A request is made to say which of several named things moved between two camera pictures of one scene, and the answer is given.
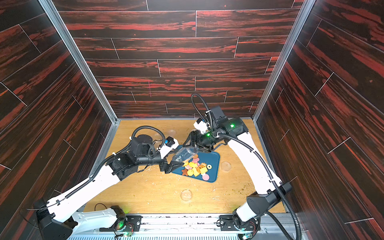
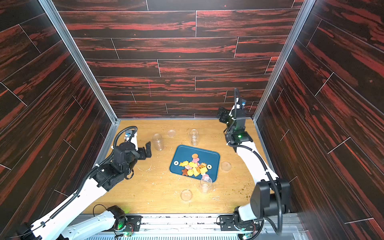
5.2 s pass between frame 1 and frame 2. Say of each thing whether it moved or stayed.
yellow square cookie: stayed
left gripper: moved
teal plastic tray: stayed
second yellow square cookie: stayed
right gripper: moved
